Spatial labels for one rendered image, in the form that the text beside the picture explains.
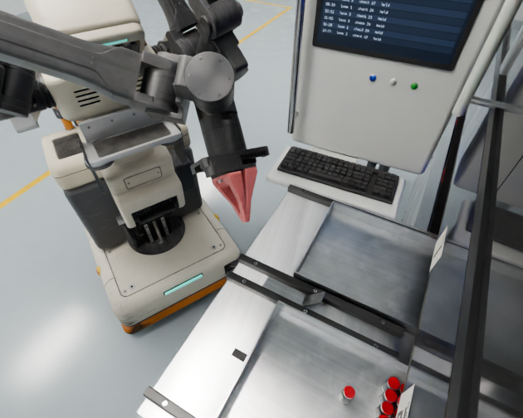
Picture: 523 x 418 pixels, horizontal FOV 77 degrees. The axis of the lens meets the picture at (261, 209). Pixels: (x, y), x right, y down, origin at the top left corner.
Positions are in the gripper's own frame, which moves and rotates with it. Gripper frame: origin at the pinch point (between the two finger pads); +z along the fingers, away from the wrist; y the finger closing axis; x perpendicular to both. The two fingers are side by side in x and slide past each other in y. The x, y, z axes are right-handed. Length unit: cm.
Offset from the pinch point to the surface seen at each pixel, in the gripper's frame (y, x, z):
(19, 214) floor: -53, 214, -27
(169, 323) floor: 4, 124, 49
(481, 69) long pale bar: 53, -10, -15
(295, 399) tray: 5.4, 10.2, 36.4
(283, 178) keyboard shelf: 42, 52, -5
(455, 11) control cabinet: 69, 1, -33
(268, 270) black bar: 14.3, 25.5, 15.8
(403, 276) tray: 42, 11, 26
